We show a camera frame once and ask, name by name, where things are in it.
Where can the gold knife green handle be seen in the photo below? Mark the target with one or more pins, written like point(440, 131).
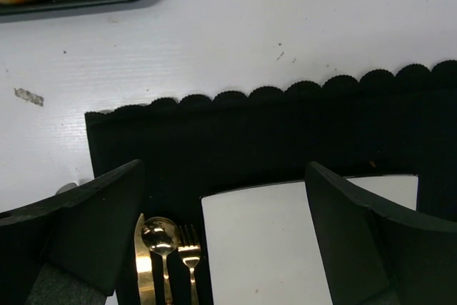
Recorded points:
point(144, 266)

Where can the black scalloped placemat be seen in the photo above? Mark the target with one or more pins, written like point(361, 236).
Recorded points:
point(384, 122)

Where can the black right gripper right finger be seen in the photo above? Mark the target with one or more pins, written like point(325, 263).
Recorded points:
point(375, 251)

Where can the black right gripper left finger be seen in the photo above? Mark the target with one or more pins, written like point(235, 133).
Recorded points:
point(70, 248)

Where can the gold spoon green handle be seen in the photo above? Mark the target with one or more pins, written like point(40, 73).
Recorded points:
point(160, 235)

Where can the white square plate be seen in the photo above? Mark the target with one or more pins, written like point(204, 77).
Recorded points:
point(262, 247)

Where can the gold fork green handle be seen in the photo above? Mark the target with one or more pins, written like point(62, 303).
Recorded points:
point(189, 251)

